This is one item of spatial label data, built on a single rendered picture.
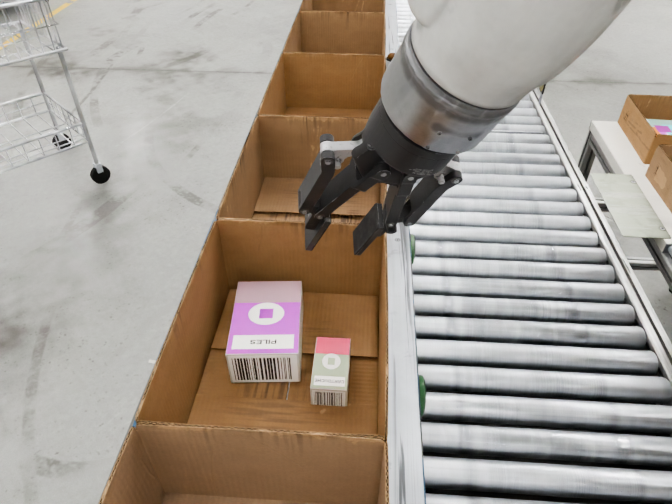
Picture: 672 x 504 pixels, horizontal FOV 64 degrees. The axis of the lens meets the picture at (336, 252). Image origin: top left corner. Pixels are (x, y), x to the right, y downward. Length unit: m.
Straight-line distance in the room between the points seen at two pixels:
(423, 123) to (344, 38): 1.62
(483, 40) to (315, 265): 0.69
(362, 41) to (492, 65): 1.67
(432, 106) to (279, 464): 0.48
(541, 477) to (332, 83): 1.14
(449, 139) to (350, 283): 0.62
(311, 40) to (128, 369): 1.35
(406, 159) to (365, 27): 1.57
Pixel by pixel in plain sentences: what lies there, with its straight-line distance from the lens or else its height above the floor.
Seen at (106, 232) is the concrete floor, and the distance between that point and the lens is 2.80.
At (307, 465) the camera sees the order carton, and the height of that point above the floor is 0.98.
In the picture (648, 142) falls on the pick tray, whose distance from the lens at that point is 1.88.
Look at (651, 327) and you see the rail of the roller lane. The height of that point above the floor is 0.74.
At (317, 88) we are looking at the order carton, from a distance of 1.63.
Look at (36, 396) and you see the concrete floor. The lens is 2.20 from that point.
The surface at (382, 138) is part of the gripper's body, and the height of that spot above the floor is 1.39.
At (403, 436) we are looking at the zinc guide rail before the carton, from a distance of 0.82.
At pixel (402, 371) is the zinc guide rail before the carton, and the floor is 0.89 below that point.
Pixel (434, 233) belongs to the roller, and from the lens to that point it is 1.40.
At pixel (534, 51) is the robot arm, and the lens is 0.33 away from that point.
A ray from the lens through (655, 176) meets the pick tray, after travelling 1.77.
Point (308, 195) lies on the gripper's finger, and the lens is 0.49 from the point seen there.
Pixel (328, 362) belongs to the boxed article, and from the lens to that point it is 0.84.
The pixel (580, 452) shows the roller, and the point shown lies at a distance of 1.06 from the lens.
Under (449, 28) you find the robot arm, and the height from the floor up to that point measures 1.49.
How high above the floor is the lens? 1.59
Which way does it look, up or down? 40 degrees down
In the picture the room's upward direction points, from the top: straight up
